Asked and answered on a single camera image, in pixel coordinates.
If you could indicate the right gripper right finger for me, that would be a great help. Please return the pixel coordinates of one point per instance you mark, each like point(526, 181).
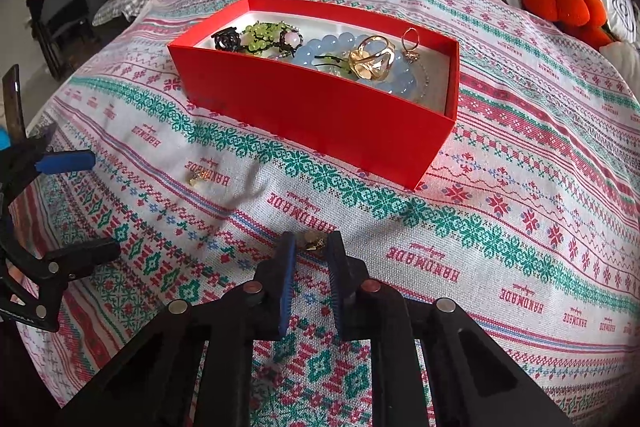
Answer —
point(430, 361)

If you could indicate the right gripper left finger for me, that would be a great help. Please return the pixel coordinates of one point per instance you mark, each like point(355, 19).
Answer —
point(193, 362)

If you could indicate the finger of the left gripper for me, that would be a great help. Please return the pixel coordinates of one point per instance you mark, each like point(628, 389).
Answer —
point(51, 274)
point(33, 154)

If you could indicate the small gold stud earring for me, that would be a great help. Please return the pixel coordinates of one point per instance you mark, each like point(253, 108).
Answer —
point(313, 240)

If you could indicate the black hair claw clip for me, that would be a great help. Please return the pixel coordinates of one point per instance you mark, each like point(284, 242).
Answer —
point(228, 39)

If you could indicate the red open jewelry box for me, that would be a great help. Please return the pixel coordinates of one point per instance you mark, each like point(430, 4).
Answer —
point(376, 132)

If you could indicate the patterned handmade bed cloth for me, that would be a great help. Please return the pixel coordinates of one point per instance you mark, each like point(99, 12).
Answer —
point(528, 216)

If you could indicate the grey checkered sheet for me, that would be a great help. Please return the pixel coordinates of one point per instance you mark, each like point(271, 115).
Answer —
point(112, 9)

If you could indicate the white deer print pillow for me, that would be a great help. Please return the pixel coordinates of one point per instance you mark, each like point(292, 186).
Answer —
point(625, 58)

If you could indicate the orange pumpkin plush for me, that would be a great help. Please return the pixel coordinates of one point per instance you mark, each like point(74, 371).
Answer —
point(584, 20)

